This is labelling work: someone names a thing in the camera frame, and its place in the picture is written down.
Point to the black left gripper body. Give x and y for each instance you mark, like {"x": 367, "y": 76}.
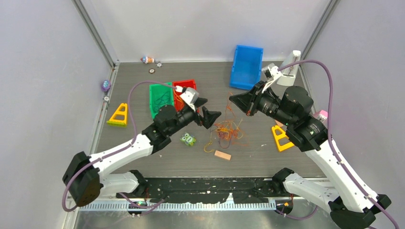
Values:
{"x": 185, "y": 118}

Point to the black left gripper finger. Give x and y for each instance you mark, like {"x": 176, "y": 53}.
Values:
{"x": 209, "y": 117}
{"x": 199, "y": 102}

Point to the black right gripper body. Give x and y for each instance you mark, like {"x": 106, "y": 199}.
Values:
{"x": 264, "y": 102}

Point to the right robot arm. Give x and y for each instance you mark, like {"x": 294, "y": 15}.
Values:
{"x": 350, "y": 202}

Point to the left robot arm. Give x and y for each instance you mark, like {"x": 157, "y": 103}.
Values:
{"x": 88, "y": 177}

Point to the wooden block near right arm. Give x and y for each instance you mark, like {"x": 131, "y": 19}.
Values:
{"x": 279, "y": 123}

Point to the green frog toy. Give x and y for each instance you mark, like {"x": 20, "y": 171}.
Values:
{"x": 188, "y": 139}

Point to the blue plastic bin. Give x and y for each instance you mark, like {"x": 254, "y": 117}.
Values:
{"x": 246, "y": 68}

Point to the white metronome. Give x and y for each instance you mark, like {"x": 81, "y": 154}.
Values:
{"x": 289, "y": 74}

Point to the green plastic bin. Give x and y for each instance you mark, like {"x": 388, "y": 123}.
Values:
{"x": 159, "y": 95}

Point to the wooden block front centre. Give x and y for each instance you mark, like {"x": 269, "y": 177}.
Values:
{"x": 222, "y": 155}

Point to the yellow triangle toy right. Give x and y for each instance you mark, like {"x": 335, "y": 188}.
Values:
{"x": 281, "y": 140}

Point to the yellow triangle toy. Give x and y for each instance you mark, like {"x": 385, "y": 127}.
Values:
{"x": 120, "y": 116}
{"x": 281, "y": 140}

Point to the pink metronome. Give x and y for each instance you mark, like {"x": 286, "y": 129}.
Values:
{"x": 321, "y": 116}

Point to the small clown figurine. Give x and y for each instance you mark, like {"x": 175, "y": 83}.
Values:
{"x": 147, "y": 59}

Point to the yellow triangle toy left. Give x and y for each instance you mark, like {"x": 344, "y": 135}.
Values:
{"x": 120, "y": 116}

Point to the purple round toy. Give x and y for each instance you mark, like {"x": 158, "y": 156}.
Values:
{"x": 106, "y": 85}

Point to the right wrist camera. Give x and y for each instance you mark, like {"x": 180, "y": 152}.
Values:
{"x": 272, "y": 74}

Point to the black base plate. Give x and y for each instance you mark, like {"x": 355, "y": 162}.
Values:
{"x": 210, "y": 190}

